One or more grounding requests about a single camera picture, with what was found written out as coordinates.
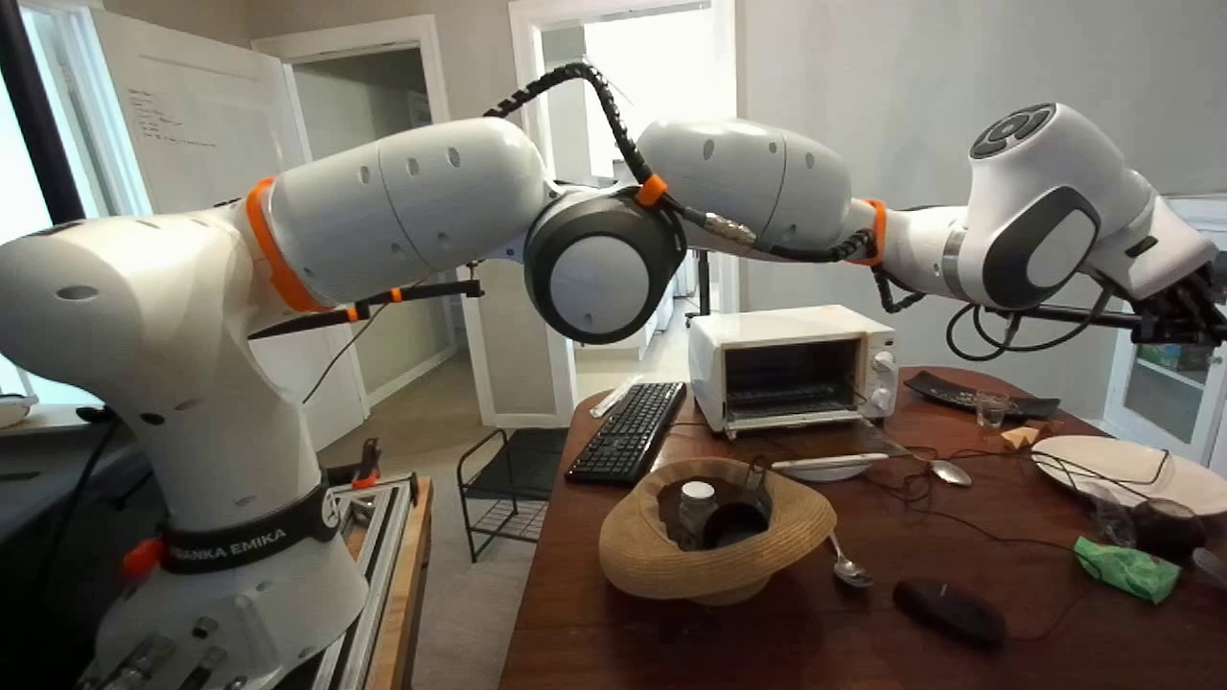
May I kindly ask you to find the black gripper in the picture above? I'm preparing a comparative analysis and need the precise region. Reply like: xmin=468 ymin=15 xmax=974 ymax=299
xmin=1130 ymin=263 xmax=1227 ymax=345

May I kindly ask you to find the long black stick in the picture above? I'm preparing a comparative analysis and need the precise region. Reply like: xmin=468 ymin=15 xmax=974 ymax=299
xmin=1011 ymin=305 xmax=1227 ymax=340

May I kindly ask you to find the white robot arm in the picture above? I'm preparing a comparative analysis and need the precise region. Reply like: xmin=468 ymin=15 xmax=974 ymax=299
xmin=0 ymin=103 xmax=1224 ymax=690

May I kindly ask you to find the white glass-door cabinet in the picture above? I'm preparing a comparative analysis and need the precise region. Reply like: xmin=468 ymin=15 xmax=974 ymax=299
xmin=1101 ymin=193 xmax=1227 ymax=478

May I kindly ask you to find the white dinner plate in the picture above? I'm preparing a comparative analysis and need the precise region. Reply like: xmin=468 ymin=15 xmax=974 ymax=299
xmin=1031 ymin=433 xmax=1227 ymax=519

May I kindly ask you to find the black floral bowl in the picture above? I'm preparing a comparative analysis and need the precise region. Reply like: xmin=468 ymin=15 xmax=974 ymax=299
xmin=1130 ymin=501 xmax=1204 ymax=565

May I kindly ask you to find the small drinking glass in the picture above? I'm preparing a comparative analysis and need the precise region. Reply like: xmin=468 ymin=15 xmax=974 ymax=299
xmin=974 ymin=392 xmax=1006 ymax=428

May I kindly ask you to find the black tray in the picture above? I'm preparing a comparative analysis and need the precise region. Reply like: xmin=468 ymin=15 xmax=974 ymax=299
xmin=907 ymin=373 xmax=1057 ymax=423

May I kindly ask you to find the green snack packet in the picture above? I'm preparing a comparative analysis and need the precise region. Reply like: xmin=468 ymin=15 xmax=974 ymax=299
xmin=1074 ymin=538 xmax=1183 ymax=604

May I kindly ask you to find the large metal spoon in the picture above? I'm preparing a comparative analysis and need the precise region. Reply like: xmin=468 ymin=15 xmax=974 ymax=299
xmin=886 ymin=438 xmax=974 ymax=492

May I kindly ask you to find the white flat plate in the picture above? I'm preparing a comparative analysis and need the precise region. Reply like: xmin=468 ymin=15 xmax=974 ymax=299
xmin=771 ymin=454 xmax=890 ymax=484

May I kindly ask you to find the white toaster oven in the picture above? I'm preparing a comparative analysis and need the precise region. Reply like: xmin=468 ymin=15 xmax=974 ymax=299
xmin=688 ymin=305 xmax=899 ymax=438

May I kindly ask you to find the small metal spoon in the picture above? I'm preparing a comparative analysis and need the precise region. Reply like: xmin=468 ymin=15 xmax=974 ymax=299
xmin=827 ymin=531 xmax=875 ymax=589

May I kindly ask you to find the tan straw hat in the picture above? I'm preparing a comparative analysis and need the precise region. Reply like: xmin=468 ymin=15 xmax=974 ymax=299
xmin=599 ymin=455 xmax=836 ymax=604

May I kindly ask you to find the white pill bottle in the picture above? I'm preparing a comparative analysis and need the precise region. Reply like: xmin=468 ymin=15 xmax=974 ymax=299
xmin=680 ymin=478 xmax=717 ymax=542

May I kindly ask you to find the black computer keyboard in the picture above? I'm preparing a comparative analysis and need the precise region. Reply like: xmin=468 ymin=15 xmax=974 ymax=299
xmin=569 ymin=385 xmax=688 ymax=485

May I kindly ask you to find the black folding chair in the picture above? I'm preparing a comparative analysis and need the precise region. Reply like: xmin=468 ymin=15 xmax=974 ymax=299
xmin=452 ymin=428 xmax=569 ymax=558

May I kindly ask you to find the white open door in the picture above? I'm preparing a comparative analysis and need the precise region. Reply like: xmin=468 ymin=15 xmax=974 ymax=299
xmin=91 ymin=11 xmax=367 ymax=448

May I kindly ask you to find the thin black mouse cable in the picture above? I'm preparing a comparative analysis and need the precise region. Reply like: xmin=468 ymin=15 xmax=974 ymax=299
xmin=880 ymin=438 xmax=1204 ymax=645

